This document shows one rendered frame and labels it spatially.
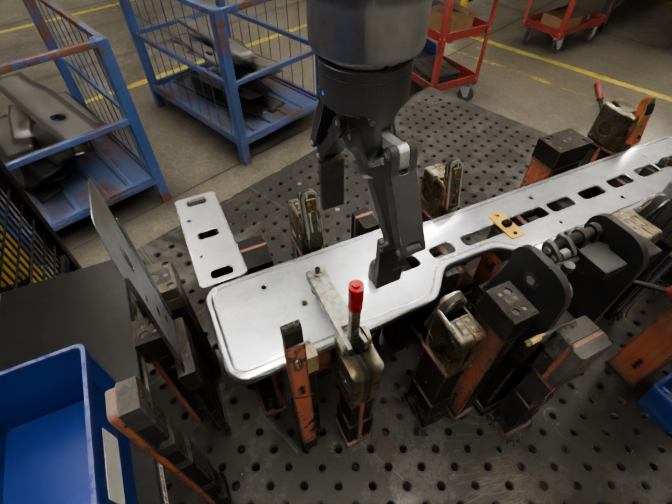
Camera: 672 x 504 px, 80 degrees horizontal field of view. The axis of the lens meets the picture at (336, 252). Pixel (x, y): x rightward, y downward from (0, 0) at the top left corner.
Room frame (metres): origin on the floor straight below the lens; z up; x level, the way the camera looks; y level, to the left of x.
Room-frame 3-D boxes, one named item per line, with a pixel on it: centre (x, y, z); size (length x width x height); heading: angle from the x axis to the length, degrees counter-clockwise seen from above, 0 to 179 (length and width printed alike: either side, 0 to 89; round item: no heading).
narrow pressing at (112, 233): (0.34, 0.28, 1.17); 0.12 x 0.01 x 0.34; 26
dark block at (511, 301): (0.36, -0.28, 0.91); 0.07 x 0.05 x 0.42; 26
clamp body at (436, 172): (0.78, -0.26, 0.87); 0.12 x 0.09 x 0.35; 26
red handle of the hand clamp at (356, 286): (0.32, -0.03, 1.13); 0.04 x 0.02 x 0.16; 116
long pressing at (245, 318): (0.66, -0.40, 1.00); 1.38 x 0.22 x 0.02; 116
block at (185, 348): (0.34, 0.28, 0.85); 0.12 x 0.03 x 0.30; 26
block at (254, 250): (0.58, 0.18, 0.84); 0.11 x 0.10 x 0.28; 26
